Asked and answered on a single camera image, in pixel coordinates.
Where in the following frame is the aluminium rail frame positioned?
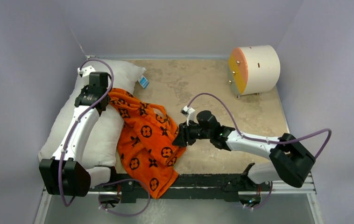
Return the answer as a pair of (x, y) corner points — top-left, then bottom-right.
(35, 56), (324, 224)

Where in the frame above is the white cylinder with orange face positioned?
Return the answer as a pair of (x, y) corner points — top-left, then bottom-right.
(227, 45), (281, 98)

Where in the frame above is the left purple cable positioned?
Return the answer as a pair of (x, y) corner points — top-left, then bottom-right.
(57, 58), (152, 217)

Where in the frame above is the orange patterned pillowcase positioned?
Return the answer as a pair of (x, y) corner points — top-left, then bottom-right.
(108, 88), (186, 199)

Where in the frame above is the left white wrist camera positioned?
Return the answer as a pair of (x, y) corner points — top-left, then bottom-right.
(77, 65), (96, 78)

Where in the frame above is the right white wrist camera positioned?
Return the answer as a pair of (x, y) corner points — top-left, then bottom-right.
(181, 105), (196, 126)

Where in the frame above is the purple cable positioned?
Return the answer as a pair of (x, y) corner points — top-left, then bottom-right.
(57, 58), (152, 217)
(185, 92), (333, 211)

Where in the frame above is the blue white pillow tag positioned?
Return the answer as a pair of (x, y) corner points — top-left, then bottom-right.
(138, 75), (149, 89)

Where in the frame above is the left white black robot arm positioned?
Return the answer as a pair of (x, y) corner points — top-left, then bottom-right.
(39, 71), (118, 197)

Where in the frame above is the white pillow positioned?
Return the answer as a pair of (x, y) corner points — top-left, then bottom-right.
(38, 60), (146, 169)

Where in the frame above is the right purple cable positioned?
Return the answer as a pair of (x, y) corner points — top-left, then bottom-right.
(185, 92), (333, 211)

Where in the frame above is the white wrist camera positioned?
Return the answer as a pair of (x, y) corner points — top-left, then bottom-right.
(181, 105), (196, 126)
(77, 65), (96, 78)

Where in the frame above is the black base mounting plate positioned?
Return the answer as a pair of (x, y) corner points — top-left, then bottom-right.
(88, 174), (270, 204)

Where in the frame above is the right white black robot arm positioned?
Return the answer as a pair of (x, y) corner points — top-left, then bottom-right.
(172, 110), (316, 190)

